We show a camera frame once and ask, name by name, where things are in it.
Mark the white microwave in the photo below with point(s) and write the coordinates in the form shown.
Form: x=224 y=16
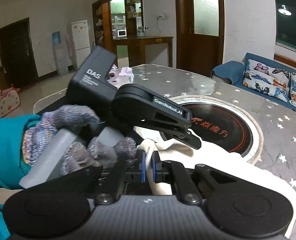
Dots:
x=121 y=33

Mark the cream beige garment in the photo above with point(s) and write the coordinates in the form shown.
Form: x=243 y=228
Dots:
x=240 y=198

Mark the pink white tissue pack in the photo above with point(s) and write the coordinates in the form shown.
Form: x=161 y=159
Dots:
x=120 y=76

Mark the wooden shelf cabinet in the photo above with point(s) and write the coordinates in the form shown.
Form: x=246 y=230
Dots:
x=108 y=16

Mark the blue sofa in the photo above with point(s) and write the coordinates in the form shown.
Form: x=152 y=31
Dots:
x=232 y=72

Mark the dark green window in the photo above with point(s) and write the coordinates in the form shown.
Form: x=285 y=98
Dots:
x=286 y=22

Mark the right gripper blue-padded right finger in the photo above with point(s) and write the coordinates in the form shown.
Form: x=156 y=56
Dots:
x=172 y=178

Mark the water dispenser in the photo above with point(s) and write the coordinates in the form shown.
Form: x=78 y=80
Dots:
x=59 y=53

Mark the white refrigerator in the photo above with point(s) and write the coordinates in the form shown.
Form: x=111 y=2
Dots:
x=81 y=41

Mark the dark wooden console table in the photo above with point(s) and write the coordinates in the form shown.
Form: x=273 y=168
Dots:
x=136 y=47

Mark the dark entrance door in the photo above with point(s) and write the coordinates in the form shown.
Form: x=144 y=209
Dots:
x=16 y=53

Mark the teal jacket sleeve forearm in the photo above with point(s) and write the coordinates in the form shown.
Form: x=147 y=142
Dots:
x=12 y=166

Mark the left butterfly print pillow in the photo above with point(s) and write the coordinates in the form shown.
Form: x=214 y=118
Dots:
x=266 y=80

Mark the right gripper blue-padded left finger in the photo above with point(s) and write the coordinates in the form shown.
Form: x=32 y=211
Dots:
x=113 y=182

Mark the dark wooden door frame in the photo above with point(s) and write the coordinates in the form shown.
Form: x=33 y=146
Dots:
x=200 y=35

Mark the black round induction cooktop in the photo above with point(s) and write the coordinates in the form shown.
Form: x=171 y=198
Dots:
x=221 y=126

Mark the polka dot play tent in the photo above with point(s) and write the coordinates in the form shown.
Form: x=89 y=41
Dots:
x=9 y=101

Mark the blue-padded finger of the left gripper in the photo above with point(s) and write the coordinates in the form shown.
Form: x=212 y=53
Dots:
x=187 y=138

